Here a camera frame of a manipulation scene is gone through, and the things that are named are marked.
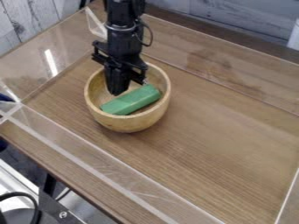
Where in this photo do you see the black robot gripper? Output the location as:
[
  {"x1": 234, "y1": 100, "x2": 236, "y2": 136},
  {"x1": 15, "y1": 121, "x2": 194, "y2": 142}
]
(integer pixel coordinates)
[{"x1": 92, "y1": 0, "x2": 148, "y2": 96}]

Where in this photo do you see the green rectangular block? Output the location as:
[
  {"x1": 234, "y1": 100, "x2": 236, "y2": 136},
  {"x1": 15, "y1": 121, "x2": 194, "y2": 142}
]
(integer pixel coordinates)
[{"x1": 99, "y1": 84, "x2": 162, "y2": 116}]

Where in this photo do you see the brown wooden bowl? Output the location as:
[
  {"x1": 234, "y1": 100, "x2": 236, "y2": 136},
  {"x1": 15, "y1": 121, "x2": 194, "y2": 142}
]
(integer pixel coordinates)
[{"x1": 84, "y1": 63, "x2": 172, "y2": 133}]

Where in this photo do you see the blue object at left edge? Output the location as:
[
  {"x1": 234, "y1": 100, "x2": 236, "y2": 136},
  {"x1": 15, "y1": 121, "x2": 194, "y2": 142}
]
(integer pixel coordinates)
[{"x1": 0, "y1": 92, "x2": 15, "y2": 152}]

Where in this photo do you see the black metal table leg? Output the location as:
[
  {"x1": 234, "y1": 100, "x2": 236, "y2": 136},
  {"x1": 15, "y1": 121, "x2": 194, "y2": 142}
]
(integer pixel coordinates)
[{"x1": 43, "y1": 174, "x2": 57, "y2": 197}]

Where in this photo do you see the white object at right edge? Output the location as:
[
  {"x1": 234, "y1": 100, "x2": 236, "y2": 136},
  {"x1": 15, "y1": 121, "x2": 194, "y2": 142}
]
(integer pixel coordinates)
[{"x1": 287, "y1": 18, "x2": 299, "y2": 51}]

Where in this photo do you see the clear acrylic tray enclosure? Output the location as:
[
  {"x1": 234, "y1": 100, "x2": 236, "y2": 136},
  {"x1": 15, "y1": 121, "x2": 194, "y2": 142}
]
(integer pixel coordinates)
[{"x1": 0, "y1": 13, "x2": 299, "y2": 224}]

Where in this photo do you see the black metal bracket with bolt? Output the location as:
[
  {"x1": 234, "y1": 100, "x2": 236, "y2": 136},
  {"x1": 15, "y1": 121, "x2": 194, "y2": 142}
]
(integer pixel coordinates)
[{"x1": 39, "y1": 191, "x2": 87, "y2": 224}]

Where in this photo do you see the black cable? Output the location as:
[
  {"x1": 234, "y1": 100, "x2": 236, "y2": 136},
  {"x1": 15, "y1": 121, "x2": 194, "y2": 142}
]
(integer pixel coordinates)
[{"x1": 0, "y1": 191, "x2": 43, "y2": 224}]

